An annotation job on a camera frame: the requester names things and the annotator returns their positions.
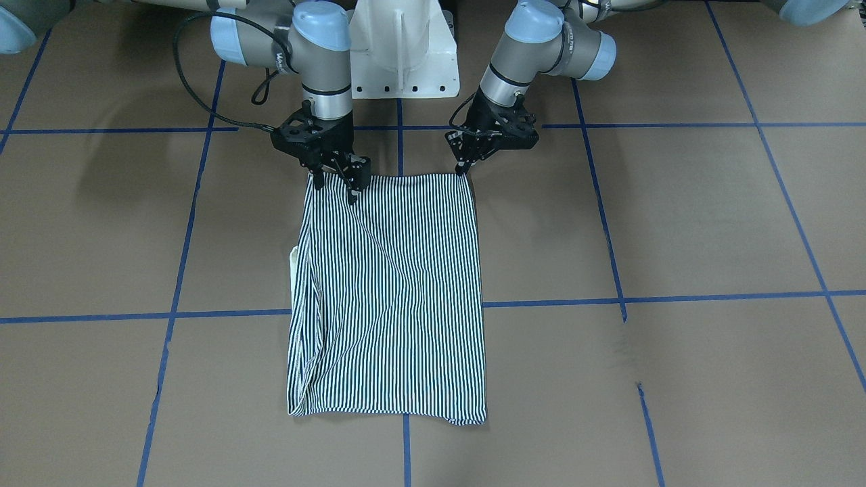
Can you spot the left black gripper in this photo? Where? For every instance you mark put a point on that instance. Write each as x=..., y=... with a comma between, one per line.
x=482, y=126

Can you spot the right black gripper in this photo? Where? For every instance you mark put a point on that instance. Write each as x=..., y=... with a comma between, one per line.
x=336, y=144

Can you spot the navy white striped polo shirt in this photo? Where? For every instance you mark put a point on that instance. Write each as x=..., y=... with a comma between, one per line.
x=387, y=302

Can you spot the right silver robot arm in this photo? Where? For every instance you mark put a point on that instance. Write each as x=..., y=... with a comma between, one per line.
x=308, y=38

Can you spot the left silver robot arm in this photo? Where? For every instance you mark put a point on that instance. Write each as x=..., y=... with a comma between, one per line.
x=553, y=38

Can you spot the white camera mast post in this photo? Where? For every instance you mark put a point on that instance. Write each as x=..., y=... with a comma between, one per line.
x=403, y=49

